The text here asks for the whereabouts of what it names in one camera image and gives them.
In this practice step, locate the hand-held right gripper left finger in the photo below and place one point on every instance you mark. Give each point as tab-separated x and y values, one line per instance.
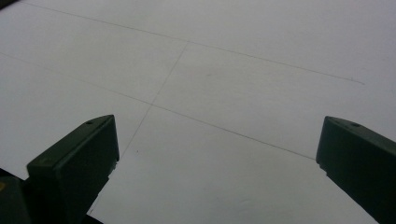
74	168

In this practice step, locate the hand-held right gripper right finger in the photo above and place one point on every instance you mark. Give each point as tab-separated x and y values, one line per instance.
361	155

